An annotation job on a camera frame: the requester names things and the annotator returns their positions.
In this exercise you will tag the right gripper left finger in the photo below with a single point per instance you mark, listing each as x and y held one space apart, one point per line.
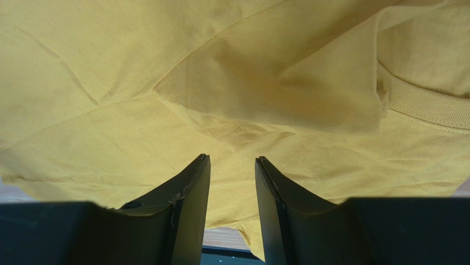
163 226

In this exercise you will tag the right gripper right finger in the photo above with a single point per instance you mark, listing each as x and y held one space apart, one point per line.
297 226

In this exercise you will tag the yellow t shirt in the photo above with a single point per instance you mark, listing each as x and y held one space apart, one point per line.
104 100

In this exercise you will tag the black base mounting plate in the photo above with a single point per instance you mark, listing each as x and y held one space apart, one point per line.
212 255

